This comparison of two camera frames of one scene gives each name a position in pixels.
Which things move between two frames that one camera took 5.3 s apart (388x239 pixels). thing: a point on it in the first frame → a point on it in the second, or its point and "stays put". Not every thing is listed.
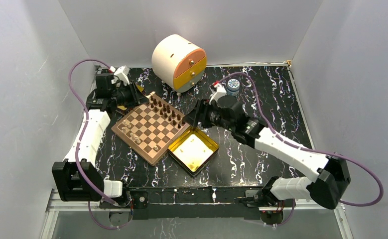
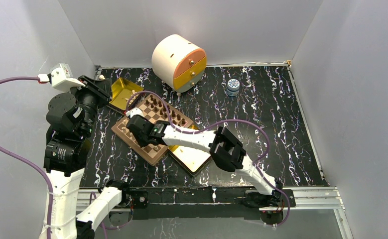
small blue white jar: x=233 y=85 stays put
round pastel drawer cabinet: x=178 y=62 stays put
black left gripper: x=137 y=97 → x=101 y=88
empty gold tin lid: x=193 y=150 stays put
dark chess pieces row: x=165 y=110 stays put
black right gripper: x=200 y=111 → x=141 y=143
